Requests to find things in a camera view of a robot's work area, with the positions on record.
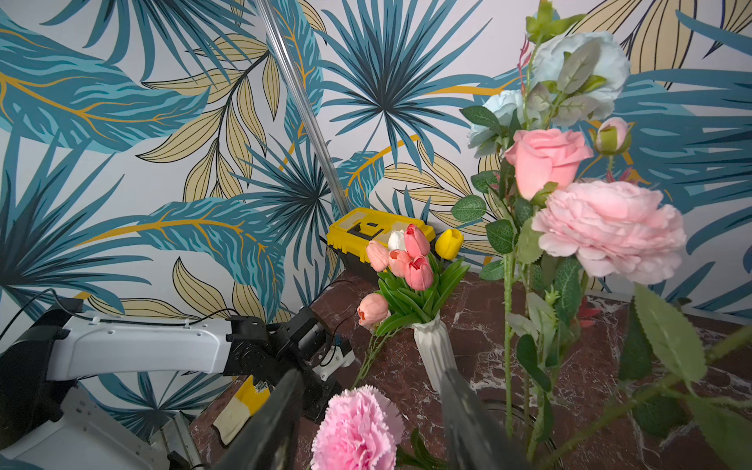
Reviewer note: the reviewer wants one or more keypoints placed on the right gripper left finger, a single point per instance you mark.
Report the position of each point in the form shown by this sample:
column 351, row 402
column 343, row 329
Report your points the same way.
column 269, row 439

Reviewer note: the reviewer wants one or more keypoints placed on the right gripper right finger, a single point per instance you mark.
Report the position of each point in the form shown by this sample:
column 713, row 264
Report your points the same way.
column 474, row 439

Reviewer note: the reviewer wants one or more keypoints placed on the pink carnation flower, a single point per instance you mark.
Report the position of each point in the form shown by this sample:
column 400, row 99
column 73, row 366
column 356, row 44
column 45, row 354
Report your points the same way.
column 363, row 429

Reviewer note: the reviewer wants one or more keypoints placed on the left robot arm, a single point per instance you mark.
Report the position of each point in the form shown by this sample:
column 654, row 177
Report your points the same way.
column 48, row 421

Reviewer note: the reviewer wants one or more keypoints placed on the clear glass vase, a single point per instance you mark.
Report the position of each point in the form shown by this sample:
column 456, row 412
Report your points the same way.
column 517, row 428

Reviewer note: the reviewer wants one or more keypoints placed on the white ribbed vase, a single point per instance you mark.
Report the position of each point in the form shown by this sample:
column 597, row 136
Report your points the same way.
column 435, row 349

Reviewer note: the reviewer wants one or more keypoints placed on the yellow work glove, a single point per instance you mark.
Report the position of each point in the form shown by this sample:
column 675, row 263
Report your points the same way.
column 245, row 403

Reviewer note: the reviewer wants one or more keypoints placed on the tulip bouquet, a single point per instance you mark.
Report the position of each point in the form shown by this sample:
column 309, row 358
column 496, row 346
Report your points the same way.
column 416, row 279

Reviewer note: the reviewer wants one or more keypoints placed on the white rose stem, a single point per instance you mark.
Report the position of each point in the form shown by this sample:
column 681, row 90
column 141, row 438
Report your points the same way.
column 677, row 360

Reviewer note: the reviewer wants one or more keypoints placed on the yellow black toolbox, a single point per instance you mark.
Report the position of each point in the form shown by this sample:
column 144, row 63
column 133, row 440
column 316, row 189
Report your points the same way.
column 350, row 234

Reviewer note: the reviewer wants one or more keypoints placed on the tall pink white flower spray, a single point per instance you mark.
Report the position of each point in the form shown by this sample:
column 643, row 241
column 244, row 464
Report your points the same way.
column 558, row 230

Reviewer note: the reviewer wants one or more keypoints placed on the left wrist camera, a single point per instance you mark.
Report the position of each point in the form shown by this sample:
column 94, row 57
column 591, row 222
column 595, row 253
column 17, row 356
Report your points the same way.
column 334, row 361

